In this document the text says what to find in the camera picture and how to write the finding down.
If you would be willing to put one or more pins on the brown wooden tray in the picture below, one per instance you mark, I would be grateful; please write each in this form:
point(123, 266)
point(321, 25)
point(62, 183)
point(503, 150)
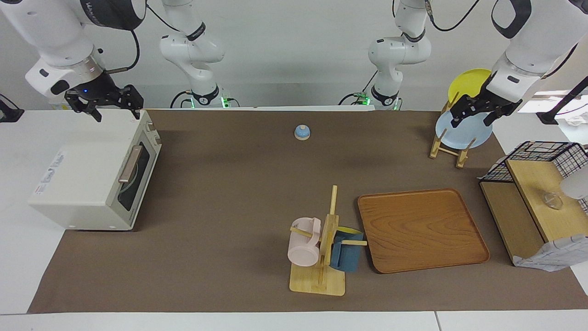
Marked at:
point(422, 230)

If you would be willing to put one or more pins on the wooden mug tree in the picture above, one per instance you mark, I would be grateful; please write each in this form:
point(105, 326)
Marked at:
point(317, 280)

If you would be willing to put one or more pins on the wooden two-level shelf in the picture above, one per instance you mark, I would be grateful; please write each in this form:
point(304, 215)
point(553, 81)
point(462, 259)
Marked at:
point(519, 220)

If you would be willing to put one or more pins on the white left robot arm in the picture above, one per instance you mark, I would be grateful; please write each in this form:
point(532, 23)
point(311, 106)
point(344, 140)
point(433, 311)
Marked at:
point(542, 41)

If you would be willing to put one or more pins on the dark blue mug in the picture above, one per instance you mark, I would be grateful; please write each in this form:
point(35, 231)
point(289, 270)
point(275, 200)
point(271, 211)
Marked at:
point(347, 257)

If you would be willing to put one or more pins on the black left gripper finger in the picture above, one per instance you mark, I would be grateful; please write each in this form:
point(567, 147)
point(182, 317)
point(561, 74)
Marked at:
point(466, 109)
point(503, 110)

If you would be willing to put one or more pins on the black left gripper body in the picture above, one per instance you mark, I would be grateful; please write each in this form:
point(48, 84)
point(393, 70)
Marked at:
point(494, 96)

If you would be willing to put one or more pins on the black camera stand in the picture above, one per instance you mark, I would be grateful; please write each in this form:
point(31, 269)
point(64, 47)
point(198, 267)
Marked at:
point(558, 108)

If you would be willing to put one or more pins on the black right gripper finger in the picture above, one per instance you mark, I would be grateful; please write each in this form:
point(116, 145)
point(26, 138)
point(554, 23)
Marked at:
point(78, 102)
point(131, 97)

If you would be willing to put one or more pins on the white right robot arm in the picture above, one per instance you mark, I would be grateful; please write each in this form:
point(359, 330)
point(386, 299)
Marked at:
point(50, 32)

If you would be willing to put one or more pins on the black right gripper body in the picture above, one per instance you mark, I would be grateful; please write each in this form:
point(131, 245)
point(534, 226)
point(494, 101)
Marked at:
point(94, 89)

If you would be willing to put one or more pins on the light blue plate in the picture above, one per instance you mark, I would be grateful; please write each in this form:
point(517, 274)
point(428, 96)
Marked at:
point(464, 135)

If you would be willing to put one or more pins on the yellow plate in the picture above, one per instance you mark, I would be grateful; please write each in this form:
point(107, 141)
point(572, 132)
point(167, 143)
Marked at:
point(468, 82)

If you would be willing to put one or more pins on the brown table mat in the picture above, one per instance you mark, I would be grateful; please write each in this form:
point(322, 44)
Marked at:
point(229, 207)

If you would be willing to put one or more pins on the clear glass cup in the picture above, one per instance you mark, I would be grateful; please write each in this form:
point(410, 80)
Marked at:
point(553, 200)

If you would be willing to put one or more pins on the pink mug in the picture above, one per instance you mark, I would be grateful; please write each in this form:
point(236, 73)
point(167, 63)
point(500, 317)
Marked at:
point(303, 248)

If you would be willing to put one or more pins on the white toaster oven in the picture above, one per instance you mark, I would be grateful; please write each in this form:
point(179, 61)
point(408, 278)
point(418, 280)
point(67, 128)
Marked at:
point(82, 174)

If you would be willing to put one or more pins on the blue call bell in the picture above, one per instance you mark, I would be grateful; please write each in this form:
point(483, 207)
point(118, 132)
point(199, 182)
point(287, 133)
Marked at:
point(302, 132)

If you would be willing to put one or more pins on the black clamp mount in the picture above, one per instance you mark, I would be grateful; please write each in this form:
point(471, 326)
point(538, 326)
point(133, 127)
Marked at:
point(9, 112)

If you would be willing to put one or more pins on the wooden plate rack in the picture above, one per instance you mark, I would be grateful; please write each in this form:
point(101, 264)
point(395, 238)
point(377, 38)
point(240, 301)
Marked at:
point(460, 156)

